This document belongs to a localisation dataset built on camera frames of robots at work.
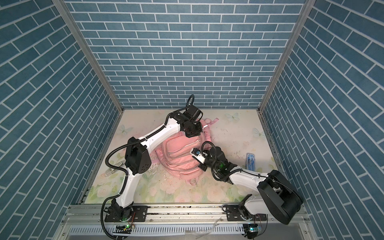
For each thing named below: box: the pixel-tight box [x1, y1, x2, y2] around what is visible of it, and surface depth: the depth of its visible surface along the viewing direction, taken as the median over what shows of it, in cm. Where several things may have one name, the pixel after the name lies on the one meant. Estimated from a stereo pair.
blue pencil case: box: [245, 152, 256, 172], surface depth 93 cm
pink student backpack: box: [149, 118, 219, 185], surface depth 86 cm
